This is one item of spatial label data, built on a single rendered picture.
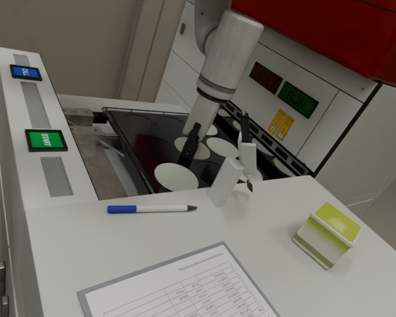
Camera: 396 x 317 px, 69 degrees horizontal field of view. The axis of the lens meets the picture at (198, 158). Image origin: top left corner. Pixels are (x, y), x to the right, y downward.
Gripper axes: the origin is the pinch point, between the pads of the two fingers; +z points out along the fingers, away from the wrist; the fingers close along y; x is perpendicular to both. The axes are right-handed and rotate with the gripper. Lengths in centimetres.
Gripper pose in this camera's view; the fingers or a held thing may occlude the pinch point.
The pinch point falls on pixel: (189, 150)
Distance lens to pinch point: 70.7
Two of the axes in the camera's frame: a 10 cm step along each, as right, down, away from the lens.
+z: -3.5, 7.9, 5.0
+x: 9.0, 4.2, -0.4
